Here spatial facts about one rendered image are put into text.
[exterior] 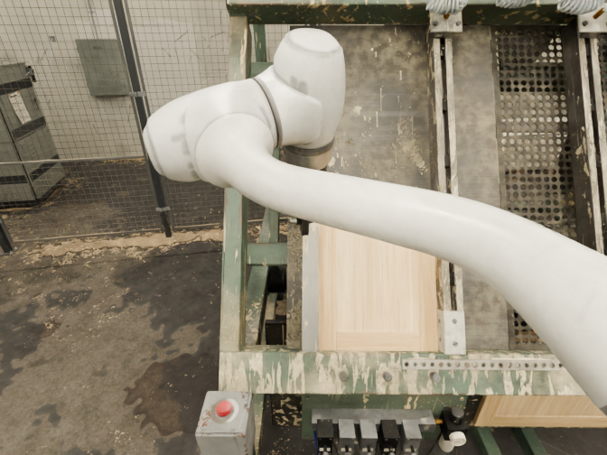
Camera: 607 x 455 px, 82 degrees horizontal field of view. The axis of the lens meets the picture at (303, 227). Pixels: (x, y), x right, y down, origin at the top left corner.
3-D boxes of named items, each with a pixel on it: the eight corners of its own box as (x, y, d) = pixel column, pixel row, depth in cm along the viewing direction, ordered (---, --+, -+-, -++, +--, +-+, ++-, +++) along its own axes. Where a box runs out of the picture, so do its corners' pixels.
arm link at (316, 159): (277, 115, 60) (279, 142, 65) (284, 153, 55) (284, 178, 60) (330, 111, 61) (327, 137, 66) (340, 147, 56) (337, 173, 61)
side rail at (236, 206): (227, 344, 117) (219, 352, 106) (236, 36, 129) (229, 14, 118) (245, 344, 117) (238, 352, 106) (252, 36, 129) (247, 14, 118)
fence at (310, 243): (302, 348, 111) (302, 352, 107) (303, 65, 121) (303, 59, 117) (317, 348, 111) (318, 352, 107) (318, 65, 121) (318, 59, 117)
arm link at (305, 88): (318, 103, 62) (250, 126, 58) (324, 8, 49) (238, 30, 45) (352, 140, 57) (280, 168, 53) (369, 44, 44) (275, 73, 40)
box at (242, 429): (204, 474, 91) (193, 434, 82) (215, 429, 102) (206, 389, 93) (250, 475, 91) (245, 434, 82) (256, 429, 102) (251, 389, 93)
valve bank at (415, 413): (301, 486, 105) (301, 440, 93) (302, 437, 117) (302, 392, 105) (469, 487, 104) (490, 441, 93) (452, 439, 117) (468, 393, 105)
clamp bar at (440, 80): (430, 348, 110) (464, 371, 86) (418, 1, 124) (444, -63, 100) (462, 348, 110) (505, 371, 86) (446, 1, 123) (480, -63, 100)
